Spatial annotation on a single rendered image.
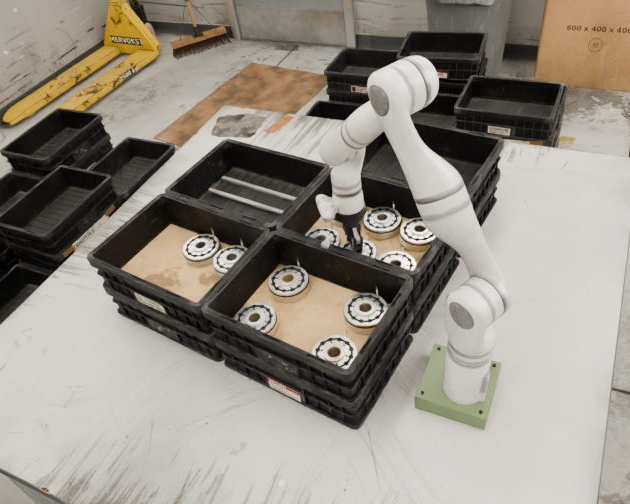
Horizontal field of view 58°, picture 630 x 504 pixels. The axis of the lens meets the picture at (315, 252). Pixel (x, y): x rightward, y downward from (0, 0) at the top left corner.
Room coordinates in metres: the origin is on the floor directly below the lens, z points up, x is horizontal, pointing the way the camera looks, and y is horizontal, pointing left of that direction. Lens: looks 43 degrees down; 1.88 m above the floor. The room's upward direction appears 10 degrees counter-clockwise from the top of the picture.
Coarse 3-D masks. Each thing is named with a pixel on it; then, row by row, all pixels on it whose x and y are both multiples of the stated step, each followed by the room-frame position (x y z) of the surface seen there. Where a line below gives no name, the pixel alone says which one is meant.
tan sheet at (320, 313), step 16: (272, 272) 1.07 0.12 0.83; (320, 288) 0.99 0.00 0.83; (336, 288) 0.98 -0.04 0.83; (272, 304) 0.96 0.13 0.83; (288, 304) 0.95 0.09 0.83; (304, 304) 0.94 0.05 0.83; (320, 304) 0.93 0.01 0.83; (336, 304) 0.92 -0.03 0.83; (288, 320) 0.90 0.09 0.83; (304, 320) 0.89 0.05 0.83; (320, 320) 0.88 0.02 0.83; (336, 320) 0.88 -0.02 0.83; (288, 336) 0.85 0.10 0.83; (304, 336) 0.85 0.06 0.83; (320, 336) 0.84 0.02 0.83; (352, 336) 0.82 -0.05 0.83; (368, 336) 0.81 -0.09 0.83
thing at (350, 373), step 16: (288, 240) 1.08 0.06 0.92; (304, 240) 1.06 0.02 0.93; (336, 256) 0.99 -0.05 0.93; (352, 256) 0.98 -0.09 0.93; (240, 272) 1.00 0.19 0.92; (384, 272) 0.91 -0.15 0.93; (400, 272) 0.90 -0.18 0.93; (224, 288) 0.95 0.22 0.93; (208, 304) 0.91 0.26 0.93; (400, 304) 0.82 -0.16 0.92; (224, 320) 0.85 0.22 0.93; (384, 320) 0.77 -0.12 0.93; (256, 336) 0.79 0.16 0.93; (272, 336) 0.78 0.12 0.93; (288, 352) 0.74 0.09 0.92; (304, 352) 0.72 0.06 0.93; (368, 352) 0.70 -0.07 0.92; (320, 368) 0.69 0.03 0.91; (336, 368) 0.67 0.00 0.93; (352, 368) 0.66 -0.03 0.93
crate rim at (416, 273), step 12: (324, 180) 1.30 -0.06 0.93; (372, 180) 1.26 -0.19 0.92; (384, 180) 1.25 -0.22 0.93; (312, 192) 1.25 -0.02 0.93; (300, 204) 1.21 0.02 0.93; (288, 216) 1.17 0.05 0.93; (276, 228) 1.13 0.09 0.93; (312, 240) 1.06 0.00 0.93; (348, 252) 0.99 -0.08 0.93; (432, 252) 0.95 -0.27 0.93; (384, 264) 0.93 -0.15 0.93; (420, 264) 0.91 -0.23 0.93; (420, 276) 0.90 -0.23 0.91
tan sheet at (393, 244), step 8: (368, 208) 1.26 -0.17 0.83; (320, 224) 1.23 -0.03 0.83; (328, 224) 1.22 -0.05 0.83; (344, 232) 1.18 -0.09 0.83; (344, 240) 1.15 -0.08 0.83; (368, 240) 1.13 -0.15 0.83; (376, 240) 1.12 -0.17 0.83; (384, 240) 1.12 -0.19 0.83; (392, 240) 1.11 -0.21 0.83; (376, 248) 1.09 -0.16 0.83; (384, 248) 1.09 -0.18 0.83; (392, 248) 1.08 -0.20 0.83; (400, 248) 1.08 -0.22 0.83; (416, 256) 1.04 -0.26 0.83
